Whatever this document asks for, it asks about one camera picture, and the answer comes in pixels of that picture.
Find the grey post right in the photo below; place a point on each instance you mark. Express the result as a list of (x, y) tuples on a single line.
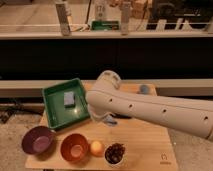
[(125, 15)]

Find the blue towel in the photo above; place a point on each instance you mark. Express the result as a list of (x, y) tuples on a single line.
[(69, 99)]

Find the white cup with dark contents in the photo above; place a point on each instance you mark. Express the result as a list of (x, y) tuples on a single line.
[(114, 153)]

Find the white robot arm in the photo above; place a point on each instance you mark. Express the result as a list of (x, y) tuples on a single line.
[(194, 117)]

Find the orange bowl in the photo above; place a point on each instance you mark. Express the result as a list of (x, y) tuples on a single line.
[(74, 148)]

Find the grey post left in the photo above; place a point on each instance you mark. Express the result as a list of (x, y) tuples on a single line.
[(62, 17)]

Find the wooden board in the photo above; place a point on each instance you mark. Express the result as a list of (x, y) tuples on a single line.
[(148, 148)]

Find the purple bowl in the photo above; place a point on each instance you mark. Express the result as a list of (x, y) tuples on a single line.
[(37, 140)]

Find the green plastic tray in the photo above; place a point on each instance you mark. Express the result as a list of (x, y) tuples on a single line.
[(60, 116)]

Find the green bin in background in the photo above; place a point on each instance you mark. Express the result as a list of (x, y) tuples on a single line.
[(105, 25)]

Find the grey post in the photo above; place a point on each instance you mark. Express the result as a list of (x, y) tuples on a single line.
[(62, 17), (125, 15)]

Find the white sign post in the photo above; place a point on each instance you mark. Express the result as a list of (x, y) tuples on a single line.
[(100, 10)]

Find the orange fruit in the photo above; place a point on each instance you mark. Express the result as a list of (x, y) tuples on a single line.
[(97, 148)]

